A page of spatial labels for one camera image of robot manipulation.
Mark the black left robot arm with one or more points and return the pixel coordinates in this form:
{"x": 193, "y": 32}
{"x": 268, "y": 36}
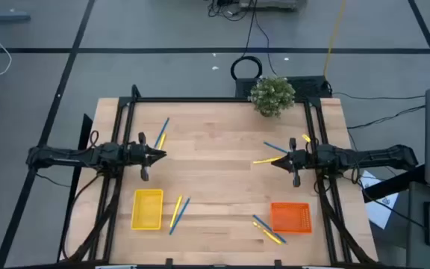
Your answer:
{"x": 69, "y": 155}

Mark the black aluminium rig frame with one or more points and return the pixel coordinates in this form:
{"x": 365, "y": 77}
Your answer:
{"x": 218, "y": 99}

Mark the long grey desk foot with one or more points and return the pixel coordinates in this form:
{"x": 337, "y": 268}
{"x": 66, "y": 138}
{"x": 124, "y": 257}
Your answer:
{"x": 6, "y": 16}

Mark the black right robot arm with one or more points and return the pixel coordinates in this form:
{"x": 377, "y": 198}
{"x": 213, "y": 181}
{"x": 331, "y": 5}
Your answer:
{"x": 368, "y": 157}

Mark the grey keyboard desk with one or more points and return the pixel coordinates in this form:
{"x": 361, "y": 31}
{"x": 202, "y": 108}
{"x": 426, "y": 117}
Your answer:
{"x": 416, "y": 243}

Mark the grey equipment box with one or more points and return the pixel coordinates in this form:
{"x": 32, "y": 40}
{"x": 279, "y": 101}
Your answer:
{"x": 271, "y": 3}

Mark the white paper sheet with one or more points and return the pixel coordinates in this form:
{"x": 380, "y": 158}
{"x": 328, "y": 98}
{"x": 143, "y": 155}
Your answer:
{"x": 381, "y": 214}

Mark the black table edge clamp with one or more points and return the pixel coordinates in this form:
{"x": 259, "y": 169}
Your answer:
{"x": 278, "y": 263}
{"x": 169, "y": 262}

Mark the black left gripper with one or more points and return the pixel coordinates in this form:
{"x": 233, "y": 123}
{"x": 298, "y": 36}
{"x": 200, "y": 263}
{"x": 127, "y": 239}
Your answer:
{"x": 136, "y": 154}

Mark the blue pen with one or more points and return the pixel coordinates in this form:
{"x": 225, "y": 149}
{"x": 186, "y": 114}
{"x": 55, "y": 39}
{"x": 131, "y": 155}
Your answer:
{"x": 274, "y": 147}
{"x": 179, "y": 216}
{"x": 161, "y": 132}
{"x": 260, "y": 221}

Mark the black beam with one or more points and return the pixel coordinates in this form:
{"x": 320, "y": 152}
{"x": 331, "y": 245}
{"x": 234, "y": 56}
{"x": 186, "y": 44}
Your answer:
{"x": 394, "y": 185}

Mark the small green potted plant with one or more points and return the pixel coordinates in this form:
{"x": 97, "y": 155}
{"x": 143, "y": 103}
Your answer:
{"x": 271, "y": 95}

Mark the black perforated computer case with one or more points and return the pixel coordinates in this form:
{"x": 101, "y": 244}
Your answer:
{"x": 308, "y": 87}

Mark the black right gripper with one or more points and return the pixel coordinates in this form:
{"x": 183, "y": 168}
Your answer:
{"x": 301, "y": 160}

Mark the yellow plastic basket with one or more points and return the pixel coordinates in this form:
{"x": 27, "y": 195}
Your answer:
{"x": 147, "y": 209}

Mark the yellow pencil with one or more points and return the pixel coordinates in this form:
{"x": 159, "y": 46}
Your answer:
{"x": 261, "y": 228}
{"x": 162, "y": 141}
{"x": 175, "y": 211}
{"x": 265, "y": 161}

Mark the orange plastic basket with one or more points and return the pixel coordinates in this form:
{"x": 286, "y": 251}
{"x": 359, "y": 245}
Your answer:
{"x": 289, "y": 218}

